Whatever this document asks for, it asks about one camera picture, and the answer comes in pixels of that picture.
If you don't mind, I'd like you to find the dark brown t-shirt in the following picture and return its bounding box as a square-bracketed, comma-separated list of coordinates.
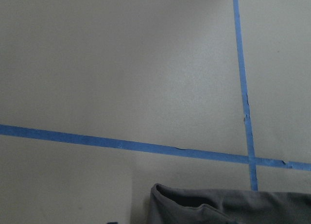
[147, 184, 311, 224]

